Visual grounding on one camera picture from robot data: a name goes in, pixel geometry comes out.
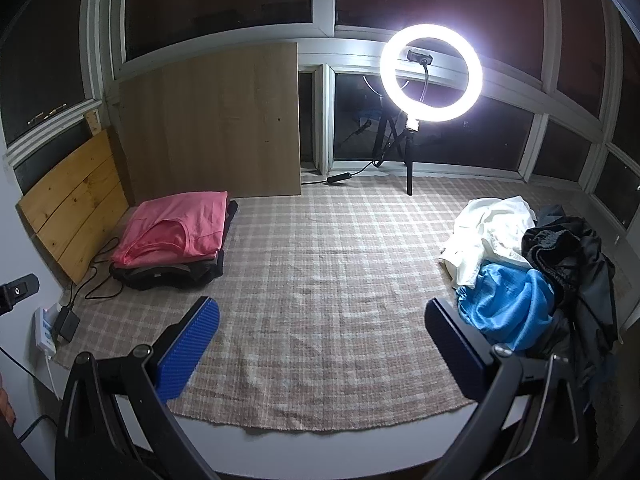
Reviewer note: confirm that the small wooden block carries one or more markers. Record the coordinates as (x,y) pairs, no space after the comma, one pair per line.
(92,122)

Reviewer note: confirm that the white window frame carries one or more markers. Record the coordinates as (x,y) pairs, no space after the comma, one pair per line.
(330,40)

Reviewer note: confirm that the black garment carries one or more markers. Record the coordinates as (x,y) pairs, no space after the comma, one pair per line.
(575,270)

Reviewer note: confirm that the blue garment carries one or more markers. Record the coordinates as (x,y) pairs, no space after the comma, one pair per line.
(510,305)

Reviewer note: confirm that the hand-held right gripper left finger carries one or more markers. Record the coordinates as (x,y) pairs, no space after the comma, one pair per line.
(187,345)

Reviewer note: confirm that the pine plank board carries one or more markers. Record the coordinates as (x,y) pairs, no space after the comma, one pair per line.
(75,200)

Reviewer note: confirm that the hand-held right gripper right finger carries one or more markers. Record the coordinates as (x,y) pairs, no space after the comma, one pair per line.
(457,347)

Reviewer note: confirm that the checked beige woven mat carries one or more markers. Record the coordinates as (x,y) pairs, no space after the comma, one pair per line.
(325,285)

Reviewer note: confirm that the black power adapter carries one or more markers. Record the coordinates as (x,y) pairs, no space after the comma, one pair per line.
(66,326)

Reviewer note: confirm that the white power strip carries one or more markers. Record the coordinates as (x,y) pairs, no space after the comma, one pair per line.
(45,332)

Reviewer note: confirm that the dark folded clothes stack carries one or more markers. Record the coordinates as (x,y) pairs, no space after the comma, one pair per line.
(165,275)

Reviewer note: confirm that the pink folded shirt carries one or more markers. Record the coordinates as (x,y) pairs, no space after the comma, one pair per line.
(175,227)

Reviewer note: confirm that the large tan wooden panel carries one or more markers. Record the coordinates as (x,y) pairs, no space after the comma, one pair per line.
(210,125)

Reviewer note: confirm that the white shirt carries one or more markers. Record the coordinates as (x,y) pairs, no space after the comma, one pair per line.
(487,240)

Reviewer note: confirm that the black phone holder gooseneck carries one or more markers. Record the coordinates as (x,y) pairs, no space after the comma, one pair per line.
(419,55)

